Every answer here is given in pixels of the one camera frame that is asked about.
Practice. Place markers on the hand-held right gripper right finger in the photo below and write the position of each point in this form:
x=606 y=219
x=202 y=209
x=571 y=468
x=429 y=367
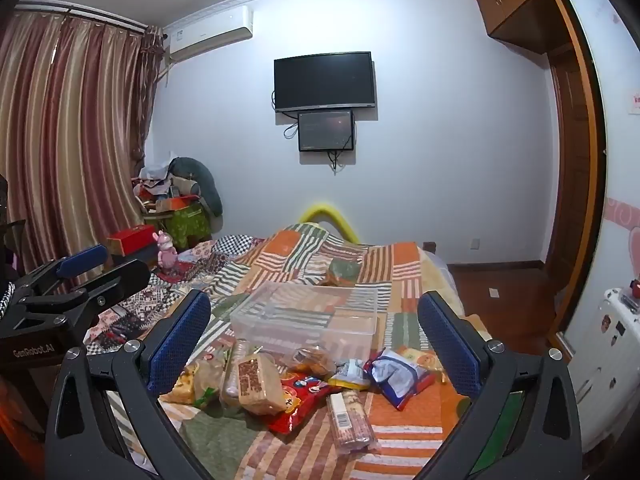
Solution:
x=450 y=347

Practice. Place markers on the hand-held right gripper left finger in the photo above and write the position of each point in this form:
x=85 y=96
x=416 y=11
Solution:
x=177 y=342

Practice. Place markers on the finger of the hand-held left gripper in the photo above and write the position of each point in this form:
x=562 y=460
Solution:
x=122 y=280
x=82 y=259

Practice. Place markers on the green pea snack packet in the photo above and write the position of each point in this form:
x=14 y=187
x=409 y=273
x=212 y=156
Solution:
x=210 y=382

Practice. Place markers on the blue white snack packet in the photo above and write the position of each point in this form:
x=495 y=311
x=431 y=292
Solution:
x=397 y=377

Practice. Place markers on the brown crispy bar packet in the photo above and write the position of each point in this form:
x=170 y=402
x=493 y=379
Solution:
x=259 y=385

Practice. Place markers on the striped wafer packet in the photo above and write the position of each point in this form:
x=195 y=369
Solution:
x=350 y=422

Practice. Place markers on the clear plastic container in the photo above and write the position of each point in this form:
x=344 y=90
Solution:
x=300 y=312

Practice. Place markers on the red snack packet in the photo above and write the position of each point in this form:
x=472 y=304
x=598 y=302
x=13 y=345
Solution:
x=300 y=400

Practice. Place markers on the clear bag of cookies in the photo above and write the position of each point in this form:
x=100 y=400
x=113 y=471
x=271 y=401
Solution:
x=314 y=360

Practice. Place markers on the orange yellow snack packet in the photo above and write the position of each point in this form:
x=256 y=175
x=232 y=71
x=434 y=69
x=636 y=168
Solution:
x=422 y=360

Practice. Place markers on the red box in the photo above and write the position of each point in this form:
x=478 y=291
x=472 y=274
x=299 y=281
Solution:
x=132 y=240

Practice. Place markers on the yellow green snack packet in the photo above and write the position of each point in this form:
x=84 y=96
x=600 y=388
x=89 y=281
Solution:
x=180 y=385

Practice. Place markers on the pink plush toy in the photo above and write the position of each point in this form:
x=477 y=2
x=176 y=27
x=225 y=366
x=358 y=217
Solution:
x=166 y=250

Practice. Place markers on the clear biscuit packet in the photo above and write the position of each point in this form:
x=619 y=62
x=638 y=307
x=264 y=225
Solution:
x=231 y=375

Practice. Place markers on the checkered patterned quilt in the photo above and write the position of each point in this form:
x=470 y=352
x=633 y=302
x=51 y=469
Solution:
x=200 y=265

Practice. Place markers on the pile of clothes and boxes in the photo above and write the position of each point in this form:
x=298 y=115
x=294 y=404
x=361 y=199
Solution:
x=157 y=185

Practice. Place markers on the small white blue packet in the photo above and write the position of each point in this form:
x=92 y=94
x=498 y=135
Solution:
x=350 y=374

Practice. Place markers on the grey pillow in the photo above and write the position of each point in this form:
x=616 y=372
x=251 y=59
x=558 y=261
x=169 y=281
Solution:
x=200 y=180

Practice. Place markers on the striped brown curtain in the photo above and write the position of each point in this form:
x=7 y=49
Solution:
x=65 y=130

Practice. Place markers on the white suitcase with stickers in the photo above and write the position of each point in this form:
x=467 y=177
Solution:
x=607 y=370

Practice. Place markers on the orange green patchwork blanket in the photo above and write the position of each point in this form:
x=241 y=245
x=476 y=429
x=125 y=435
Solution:
x=320 y=255

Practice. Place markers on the yellow foam tube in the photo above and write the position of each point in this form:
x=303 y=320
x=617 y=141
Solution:
x=325 y=211

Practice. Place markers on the curtain rod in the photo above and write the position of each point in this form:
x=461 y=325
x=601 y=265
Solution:
x=85 y=14

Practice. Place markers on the white pink wardrobe door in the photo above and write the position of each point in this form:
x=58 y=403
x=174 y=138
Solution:
x=620 y=160

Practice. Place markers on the white air conditioner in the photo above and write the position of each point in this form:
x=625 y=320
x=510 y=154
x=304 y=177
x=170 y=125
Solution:
x=210 y=32

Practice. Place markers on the wooden overhead cabinet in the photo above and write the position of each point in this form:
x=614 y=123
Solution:
x=520 y=5

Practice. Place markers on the white wall socket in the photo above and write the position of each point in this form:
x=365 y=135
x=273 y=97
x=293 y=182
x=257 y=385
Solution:
x=475 y=244

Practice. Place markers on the wooden door frame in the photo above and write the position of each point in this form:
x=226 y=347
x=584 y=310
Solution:
x=575 y=185

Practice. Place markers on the small black wall monitor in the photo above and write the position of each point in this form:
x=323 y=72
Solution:
x=326 y=131

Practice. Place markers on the large black wall television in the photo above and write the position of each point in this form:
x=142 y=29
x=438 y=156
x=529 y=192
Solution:
x=324 y=81

